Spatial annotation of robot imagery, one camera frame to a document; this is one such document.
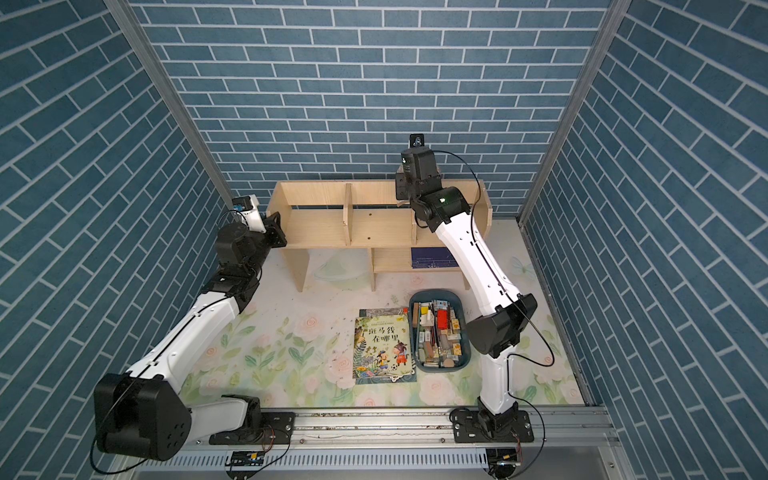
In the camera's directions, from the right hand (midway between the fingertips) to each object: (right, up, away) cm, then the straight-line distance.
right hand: (416, 174), depth 77 cm
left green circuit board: (-41, -71, -5) cm, 81 cm away
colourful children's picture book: (-9, -49, +10) cm, 51 cm away
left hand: (-34, -10, +1) cm, 35 cm away
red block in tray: (+9, -41, +14) cm, 45 cm away
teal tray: (+8, -44, +12) cm, 46 cm away
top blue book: (+6, -22, +14) cm, 27 cm away
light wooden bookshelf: (-14, -9, +12) cm, 21 cm away
